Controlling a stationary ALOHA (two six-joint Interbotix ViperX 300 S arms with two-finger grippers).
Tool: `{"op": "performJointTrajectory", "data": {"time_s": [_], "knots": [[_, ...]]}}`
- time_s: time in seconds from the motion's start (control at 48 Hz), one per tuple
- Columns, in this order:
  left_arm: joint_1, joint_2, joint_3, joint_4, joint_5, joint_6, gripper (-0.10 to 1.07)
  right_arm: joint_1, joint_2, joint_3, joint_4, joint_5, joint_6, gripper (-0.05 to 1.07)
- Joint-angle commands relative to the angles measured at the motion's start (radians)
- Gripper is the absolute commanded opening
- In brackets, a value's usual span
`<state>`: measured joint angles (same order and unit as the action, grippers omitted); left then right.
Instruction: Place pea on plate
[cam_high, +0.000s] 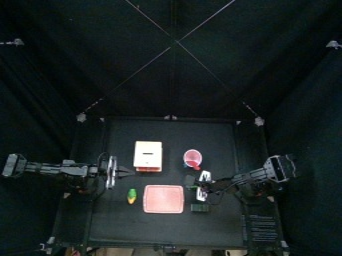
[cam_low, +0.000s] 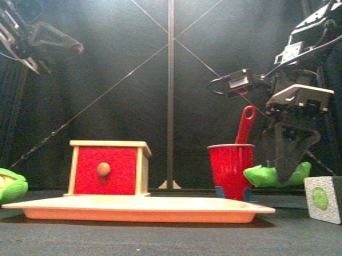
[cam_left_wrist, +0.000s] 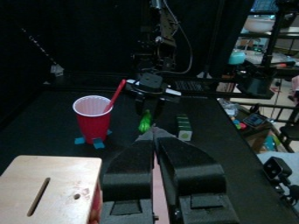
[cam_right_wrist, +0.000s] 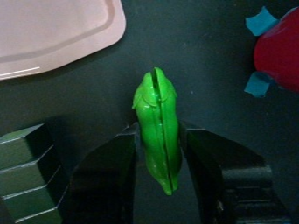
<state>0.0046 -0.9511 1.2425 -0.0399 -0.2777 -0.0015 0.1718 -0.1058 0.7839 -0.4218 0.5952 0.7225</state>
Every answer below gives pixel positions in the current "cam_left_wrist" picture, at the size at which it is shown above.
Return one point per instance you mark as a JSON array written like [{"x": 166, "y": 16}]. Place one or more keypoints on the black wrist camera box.
[{"x": 151, "y": 82}]

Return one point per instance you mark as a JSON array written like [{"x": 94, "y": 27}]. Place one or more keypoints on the small screen device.
[{"x": 255, "y": 119}]

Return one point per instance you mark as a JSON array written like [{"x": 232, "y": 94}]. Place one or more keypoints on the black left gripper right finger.
[{"x": 194, "y": 175}]

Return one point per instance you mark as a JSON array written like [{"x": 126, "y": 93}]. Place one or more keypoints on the red plastic cup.
[{"x": 92, "y": 119}]

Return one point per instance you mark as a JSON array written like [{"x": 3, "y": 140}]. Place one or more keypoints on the teal cup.
[{"x": 236, "y": 57}]

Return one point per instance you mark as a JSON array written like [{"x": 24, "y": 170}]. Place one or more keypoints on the black shelf rack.
[{"x": 272, "y": 43}]

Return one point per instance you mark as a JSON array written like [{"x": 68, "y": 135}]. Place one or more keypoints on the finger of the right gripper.
[
  {"x": 159, "y": 109},
  {"x": 140, "y": 106}
]

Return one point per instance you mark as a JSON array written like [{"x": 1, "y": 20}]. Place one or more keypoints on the white bowl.
[{"x": 259, "y": 24}]

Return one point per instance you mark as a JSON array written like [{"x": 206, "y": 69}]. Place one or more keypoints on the red drinking straw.
[{"x": 116, "y": 94}]

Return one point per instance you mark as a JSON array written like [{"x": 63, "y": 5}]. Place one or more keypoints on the teal cup stand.
[{"x": 99, "y": 144}]

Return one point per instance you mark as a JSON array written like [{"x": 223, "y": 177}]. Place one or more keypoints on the small white tag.
[{"x": 58, "y": 70}]

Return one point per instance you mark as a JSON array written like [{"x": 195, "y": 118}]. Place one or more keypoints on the black webcam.
[{"x": 276, "y": 168}]

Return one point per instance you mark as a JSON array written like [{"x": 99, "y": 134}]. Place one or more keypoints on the wooden box with slot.
[{"x": 51, "y": 189}]

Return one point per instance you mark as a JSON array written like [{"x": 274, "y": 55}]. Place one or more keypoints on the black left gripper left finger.
[{"x": 126, "y": 175}]

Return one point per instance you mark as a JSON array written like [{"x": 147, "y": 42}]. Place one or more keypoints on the colourful small toys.
[{"x": 238, "y": 123}]

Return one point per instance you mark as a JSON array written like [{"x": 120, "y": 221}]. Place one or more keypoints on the green and white block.
[{"x": 184, "y": 128}]

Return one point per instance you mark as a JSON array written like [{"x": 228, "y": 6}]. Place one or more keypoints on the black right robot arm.
[{"x": 166, "y": 32}]

